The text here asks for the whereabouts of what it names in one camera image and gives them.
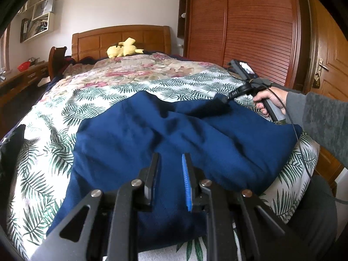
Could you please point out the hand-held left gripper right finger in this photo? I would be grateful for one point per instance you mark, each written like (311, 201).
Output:
(186, 179)

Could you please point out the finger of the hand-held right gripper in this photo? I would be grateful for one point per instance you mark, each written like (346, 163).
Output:
(233, 94)

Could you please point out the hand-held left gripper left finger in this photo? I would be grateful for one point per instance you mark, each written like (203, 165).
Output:
(152, 174)

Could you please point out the blue suit jacket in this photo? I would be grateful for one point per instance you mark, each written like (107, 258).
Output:
(163, 130)

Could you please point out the person's right forearm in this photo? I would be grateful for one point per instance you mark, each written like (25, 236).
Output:
(323, 122)

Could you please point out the person's right hand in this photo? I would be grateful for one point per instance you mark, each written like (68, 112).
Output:
(276, 99)

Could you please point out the wooden wardrobe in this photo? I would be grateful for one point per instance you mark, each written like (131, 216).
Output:
(244, 19)

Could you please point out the wooden door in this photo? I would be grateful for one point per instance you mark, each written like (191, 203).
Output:
(331, 59)

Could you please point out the narrow wooden shelf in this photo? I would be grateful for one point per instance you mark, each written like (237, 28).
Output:
(182, 2)

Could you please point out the floral quilt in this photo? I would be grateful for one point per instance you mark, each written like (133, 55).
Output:
(130, 68)

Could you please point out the bed with leaf-print cover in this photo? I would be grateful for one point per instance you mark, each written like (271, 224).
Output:
(46, 146)

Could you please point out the yellow plush toy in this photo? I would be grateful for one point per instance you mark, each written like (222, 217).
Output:
(122, 50)

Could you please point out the person's leg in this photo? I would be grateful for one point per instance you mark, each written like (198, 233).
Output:
(312, 214)

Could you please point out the black garment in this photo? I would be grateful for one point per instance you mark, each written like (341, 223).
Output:
(11, 146)

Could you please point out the wooden headboard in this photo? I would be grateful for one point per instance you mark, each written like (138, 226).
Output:
(92, 40)

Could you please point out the wooden chair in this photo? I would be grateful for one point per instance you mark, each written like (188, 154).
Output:
(55, 59)

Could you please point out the wooden desk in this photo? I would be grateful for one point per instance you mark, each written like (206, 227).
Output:
(19, 83)

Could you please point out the red bowl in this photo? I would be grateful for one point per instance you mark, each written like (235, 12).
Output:
(24, 66)

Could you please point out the window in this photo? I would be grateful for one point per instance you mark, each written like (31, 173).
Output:
(4, 51)

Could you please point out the white wall shelf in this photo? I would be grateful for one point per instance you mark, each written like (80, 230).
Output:
(40, 19)

